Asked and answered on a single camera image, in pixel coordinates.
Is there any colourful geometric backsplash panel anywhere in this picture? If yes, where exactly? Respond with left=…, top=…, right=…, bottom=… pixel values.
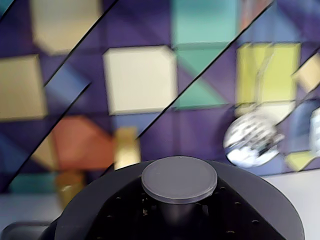
left=0, top=0, right=320, bottom=196

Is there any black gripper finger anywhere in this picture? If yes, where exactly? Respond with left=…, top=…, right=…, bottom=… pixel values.
left=96, top=177, right=166, bottom=240
left=192, top=183, right=284, bottom=240

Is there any gold toy faucet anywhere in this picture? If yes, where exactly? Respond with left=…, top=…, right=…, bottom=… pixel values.
left=54, top=171, right=85, bottom=210

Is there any silver toy ladle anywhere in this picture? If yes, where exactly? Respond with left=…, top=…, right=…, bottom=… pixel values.
left=223, top=42, right=286, bottom=168

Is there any dark gray toy pot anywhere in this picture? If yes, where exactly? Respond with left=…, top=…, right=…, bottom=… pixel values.
left=0, top=220, right=53, bottom=240

